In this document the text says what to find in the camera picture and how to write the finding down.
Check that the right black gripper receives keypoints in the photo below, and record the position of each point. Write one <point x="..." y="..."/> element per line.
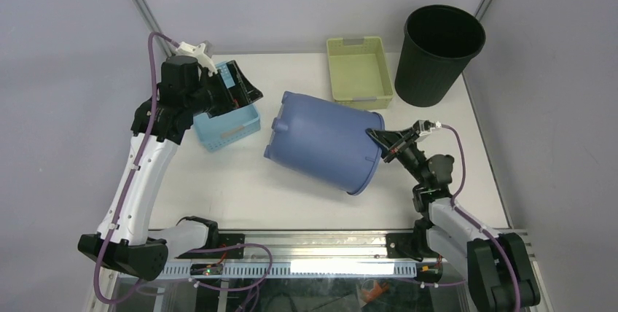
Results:
<point x="389" y="141"/>

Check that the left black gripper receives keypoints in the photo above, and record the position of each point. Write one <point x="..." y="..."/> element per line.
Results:
<point x="243" y="93"/>

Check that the large blue plastic bucket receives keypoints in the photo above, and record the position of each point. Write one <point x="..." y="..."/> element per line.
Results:
<point x="325" y="141"/>

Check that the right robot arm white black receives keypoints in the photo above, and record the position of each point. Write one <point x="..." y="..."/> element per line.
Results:
<point x="495" y="265"/>

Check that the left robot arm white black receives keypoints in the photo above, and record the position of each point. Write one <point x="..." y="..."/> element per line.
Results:
<point x="123" y="241"/>

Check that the light blue plastic basket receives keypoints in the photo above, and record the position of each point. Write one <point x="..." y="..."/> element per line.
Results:
<point x="215" y="133"/>

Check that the light green plastic basket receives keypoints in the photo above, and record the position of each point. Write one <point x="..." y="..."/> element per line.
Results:
<point x="359" y="73"/>

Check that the black plastic bucket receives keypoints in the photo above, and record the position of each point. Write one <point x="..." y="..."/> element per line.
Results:
<point x="439" y="42"/>

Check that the orange object under table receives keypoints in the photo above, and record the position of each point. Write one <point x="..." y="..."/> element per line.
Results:
<point x="371" y="289"/>

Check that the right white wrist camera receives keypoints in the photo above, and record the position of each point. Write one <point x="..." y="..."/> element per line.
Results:
<point x="425" y="127"/>

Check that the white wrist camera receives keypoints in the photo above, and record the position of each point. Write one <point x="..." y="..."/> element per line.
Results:
<point x="202" y="52"/>
<point x="425" y="127"/>

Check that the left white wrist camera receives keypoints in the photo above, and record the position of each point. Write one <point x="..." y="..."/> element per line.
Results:
<point x="202" y="52"/>

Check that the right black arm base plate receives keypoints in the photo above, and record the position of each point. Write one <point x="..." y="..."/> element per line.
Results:
<point x="403" y="245"/>

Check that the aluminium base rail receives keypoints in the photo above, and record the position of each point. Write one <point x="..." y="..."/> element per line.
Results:
<point x="288" y="245"/>

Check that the white slotted cable duct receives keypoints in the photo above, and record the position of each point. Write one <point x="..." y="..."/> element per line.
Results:
<point x="304" y="268"/>

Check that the left corner aluminium post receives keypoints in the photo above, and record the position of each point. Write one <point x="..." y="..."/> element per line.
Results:
<point x="142" y="5"/>

